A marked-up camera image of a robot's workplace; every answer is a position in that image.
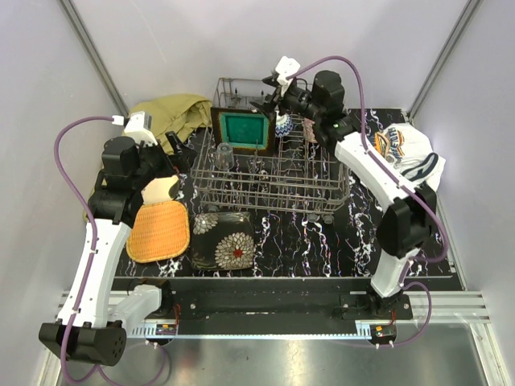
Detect white printed t-shirt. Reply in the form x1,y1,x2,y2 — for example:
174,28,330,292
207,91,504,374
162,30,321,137
369,123,446,191

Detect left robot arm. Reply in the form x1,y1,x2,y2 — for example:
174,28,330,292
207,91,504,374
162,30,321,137
39,129,196,367

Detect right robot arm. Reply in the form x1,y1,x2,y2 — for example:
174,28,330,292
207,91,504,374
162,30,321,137
252,70,437,319

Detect black floral square plate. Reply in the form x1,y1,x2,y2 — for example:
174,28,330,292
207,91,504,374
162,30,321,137
190,211,254,271

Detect red patterned bowl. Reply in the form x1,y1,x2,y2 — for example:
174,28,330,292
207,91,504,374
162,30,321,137
275,113,294,138

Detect woven bamboo basket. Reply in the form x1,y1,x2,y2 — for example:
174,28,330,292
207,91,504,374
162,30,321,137
126,200,190,264

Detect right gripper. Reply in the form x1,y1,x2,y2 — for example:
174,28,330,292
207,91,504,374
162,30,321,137
247,76,321,124

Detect cream round floral plate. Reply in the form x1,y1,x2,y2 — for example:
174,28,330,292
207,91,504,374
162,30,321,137
142,175,180,205

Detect pink skull pattern mug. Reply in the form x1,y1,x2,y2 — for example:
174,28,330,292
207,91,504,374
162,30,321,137
303,118,317,143

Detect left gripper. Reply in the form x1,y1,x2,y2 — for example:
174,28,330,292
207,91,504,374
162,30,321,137
131,131,198,189

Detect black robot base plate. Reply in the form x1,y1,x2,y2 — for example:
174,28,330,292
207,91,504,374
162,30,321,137
157,277,413,338

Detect teal square ceramic dish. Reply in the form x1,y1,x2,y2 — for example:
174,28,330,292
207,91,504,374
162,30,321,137
211,107,276,156

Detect clear drinking glass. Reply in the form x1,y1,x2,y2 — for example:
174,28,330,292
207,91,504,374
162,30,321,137
214,142,235,171

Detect grey wire dish rack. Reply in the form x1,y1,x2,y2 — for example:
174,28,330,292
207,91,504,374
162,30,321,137
191,76,351,224

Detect olive green cloth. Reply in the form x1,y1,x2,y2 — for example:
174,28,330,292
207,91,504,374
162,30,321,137
130,93,212,155

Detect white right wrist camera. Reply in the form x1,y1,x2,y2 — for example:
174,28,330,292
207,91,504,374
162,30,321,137
274,55,300,86

